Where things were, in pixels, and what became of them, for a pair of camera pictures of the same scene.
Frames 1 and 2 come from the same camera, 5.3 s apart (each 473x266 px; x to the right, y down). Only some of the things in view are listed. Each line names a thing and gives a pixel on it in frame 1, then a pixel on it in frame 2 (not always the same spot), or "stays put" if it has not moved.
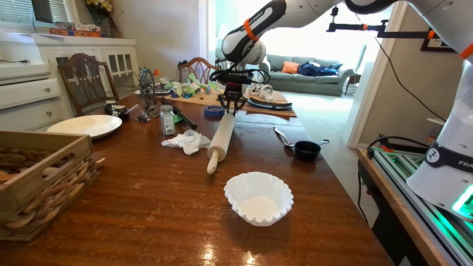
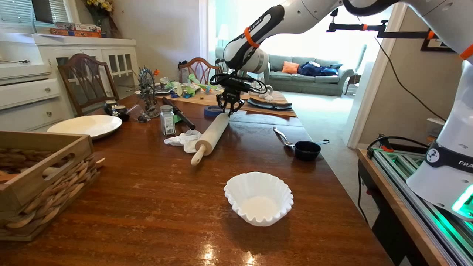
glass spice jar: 169,120 stays put
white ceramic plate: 92,126 stays put
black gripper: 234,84 stays put
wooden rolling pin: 217,150 → 210,138
